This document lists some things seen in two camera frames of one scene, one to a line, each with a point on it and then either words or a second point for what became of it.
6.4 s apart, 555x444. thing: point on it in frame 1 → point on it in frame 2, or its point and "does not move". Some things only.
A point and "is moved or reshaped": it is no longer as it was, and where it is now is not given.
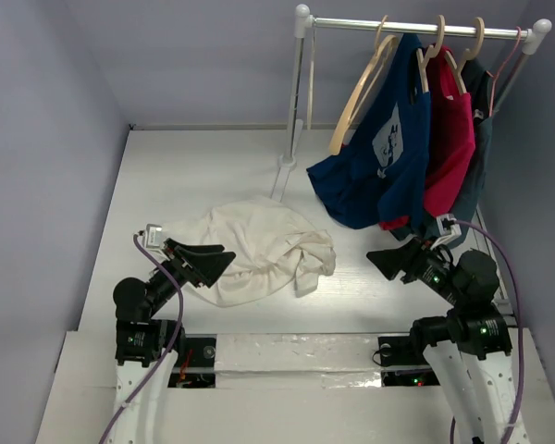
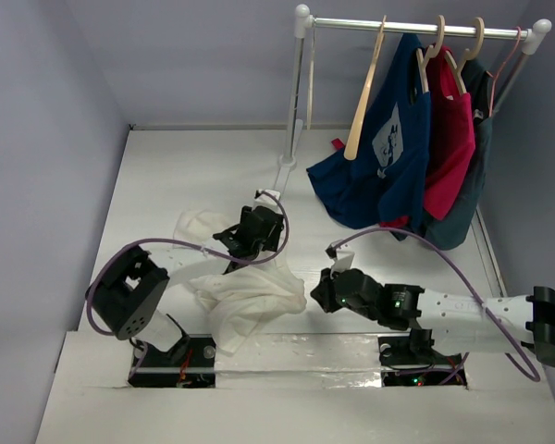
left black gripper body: [179, 268] → [266, 244]
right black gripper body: [413, 261] → [328, 290]
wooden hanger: [362, 88] is moved or reshaped
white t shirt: [274, 248] is moved or reshaped
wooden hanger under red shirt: [469, 55] does not move
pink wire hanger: [494, 78] does not move
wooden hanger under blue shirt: [432, 52] does not move
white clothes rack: [304, 22] does not move
